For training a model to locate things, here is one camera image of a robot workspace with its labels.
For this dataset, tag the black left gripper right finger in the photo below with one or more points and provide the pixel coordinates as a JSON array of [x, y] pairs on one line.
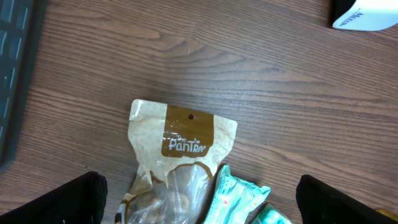
[[320, 203]]

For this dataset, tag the teal white carton pack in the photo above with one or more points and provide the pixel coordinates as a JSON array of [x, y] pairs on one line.
[[270, 215]]

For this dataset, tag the brown Pantree snack pouch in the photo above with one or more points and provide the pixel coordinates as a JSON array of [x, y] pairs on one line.
[[179, 151]]

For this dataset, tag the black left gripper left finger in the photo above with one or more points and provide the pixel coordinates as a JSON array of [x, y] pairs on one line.
[[81, 200]]

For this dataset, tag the teal white packet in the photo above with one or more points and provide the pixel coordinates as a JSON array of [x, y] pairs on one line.
[[234, 199]]

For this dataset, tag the grey plastic mesh basket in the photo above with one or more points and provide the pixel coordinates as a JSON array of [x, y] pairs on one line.
[[21, 24]]

